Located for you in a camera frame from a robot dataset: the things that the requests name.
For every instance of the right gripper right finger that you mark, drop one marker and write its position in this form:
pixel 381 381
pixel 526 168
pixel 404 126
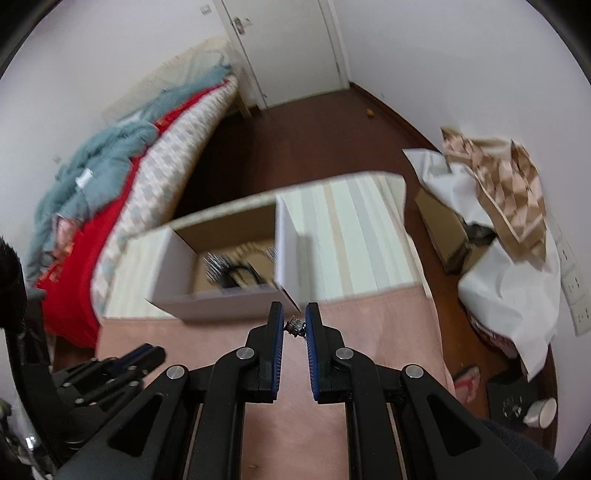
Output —
pixel 328 383

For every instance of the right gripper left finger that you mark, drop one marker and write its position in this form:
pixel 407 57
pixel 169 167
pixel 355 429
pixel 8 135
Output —
pixel 267 343

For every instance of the black smartwatch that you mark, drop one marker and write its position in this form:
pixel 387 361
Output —
pixel 233 276

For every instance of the red bed blanket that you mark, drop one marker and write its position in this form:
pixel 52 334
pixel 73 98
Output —
pixel 67 309

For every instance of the white cardboard box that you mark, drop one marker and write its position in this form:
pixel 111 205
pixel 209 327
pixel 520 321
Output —
pixel 186 280

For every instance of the pink striped table cloth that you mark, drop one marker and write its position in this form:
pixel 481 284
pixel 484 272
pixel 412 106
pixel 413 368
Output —
pixel 355 258

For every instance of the foot in red flip-flop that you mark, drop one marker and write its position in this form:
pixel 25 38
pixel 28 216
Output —
pixel 466 384

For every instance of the brown cardboard box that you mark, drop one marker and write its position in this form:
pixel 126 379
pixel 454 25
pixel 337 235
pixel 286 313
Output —
pixel 458 245

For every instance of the black box on floor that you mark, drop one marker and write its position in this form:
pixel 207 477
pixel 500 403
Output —
pixel 507 398

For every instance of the white paper sheet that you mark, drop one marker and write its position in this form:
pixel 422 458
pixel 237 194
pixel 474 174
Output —
pixel 512 299

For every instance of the white mug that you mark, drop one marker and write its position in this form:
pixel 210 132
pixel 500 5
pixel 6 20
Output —
pixel 541 413

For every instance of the teal quilt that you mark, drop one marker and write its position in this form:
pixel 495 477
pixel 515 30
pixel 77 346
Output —
pixel 96 173

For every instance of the checkered mattress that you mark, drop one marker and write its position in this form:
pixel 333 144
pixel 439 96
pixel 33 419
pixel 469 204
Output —
pixel 162 173

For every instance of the beige geometric patterned scarf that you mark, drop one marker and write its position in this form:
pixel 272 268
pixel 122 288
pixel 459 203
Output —
pixel 508 188

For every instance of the striped pillow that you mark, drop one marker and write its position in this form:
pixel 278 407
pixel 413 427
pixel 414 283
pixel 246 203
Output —
pixel 178 71

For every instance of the white door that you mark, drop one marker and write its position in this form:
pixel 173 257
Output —
pixel 291 46

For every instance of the white wall socket strip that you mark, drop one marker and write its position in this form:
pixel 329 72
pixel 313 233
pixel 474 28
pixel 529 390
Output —
pixel 572 281

